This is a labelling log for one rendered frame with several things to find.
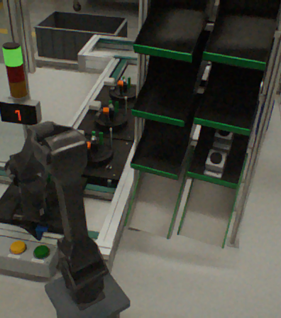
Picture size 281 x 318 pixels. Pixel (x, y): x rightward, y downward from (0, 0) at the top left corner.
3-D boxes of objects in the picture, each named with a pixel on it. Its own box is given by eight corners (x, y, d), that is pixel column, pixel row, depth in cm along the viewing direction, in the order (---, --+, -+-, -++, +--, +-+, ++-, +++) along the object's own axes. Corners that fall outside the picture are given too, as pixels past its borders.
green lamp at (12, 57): (18, 67, 115) (15, 50, 112) (1, 65, 116) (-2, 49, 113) (25, 60, 119) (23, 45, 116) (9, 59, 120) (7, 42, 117)
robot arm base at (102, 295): (80, 311, 87) (79, 294, 84) (67, 289, 91) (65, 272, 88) (108, 296, 91) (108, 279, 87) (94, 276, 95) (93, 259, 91)
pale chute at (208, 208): (223, 248, 113) (223, 248, 108) (178, 234, 116) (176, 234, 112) (249, 152, 116) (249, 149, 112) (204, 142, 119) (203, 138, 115)
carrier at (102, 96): (144, 114, 178) (145, 88, 170) (91, 107, 181) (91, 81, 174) (153, 90, 197) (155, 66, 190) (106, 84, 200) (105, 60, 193)
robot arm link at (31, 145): (89, 146, 73) (64, 96, 74) (47, 162, 69) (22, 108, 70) (54, 190, 98) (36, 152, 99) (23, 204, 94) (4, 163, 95)
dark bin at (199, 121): (248, 136, 93) (252, 118, 86) (194, 124, 96) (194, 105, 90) (272, 50, 105) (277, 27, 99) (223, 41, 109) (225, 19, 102)
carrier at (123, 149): (118, 184, 139) (118, 154, 132) (52, 174, 142) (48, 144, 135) (133, 145, 158) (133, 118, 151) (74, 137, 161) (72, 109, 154)
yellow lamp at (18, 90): (23, 99, 121) (20, 84, 118) (7, 96, 122) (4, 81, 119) (30, 91, 125) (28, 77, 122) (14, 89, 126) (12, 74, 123)
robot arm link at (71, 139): (86, 134, 71) (69, 122, 75) (49, 147, 67) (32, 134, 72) (102, 267, 87) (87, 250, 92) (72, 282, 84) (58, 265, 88)
